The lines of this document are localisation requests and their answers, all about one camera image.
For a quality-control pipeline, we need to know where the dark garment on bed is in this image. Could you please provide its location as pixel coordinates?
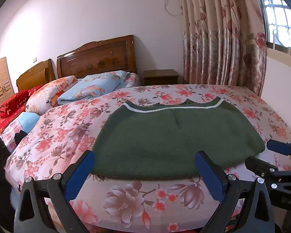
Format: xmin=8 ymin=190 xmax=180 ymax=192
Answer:
xmin=14 ymin=130 xmax=28 ymax=145

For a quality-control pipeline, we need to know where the dark wooden nightstand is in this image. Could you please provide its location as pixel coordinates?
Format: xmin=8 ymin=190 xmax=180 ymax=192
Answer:
xmin=142 ymin=70 xmax=183 ymax=86

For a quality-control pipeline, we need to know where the floral pink bed quilt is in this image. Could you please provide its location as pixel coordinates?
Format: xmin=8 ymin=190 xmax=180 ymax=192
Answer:
xmin=5 ymin=85 xmax=291 ymax=232

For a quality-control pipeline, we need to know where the window with metal bars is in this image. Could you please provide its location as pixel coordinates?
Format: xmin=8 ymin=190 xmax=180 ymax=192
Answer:
xmin=260 ymin=0 xmax=291 ymax=55

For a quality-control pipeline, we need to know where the light blue folded cloth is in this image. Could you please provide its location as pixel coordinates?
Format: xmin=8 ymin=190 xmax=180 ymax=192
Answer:
xmin=0 ymin=112 xmax=40 ymax=153

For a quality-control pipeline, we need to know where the orange floral pillow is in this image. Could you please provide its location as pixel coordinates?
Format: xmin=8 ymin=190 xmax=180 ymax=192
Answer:
xmin=26 ymin=75 xmax=78 ymax=116

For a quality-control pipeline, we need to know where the floral pink curtain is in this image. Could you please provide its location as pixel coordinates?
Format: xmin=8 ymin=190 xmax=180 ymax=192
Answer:
xmin=179 ymin=0 xmax=267 ymax=95

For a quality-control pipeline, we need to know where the folded light blue quilt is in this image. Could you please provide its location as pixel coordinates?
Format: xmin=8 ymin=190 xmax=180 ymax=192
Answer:
xmin=57 ymin=70 xmax=140 ymax=105

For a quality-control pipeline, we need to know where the red blanket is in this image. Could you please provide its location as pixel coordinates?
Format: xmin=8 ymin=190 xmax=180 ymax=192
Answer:
xmin=0 ymin=84 xmax=43 ymax=134

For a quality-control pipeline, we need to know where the dark wooden headboard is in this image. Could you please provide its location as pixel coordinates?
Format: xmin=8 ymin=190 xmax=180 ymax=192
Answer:
xmin=57 ymin=35 xmax=137 ymax=78

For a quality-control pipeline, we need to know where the light wooden headboard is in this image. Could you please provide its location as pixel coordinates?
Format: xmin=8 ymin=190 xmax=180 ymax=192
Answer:
xmin=16 ymin=59 xmax=55 ymax=91

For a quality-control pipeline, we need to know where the green and white knit sweater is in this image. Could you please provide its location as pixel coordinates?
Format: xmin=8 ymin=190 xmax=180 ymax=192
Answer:
xmin=92 ymin=97 xmax=265 ymax=180

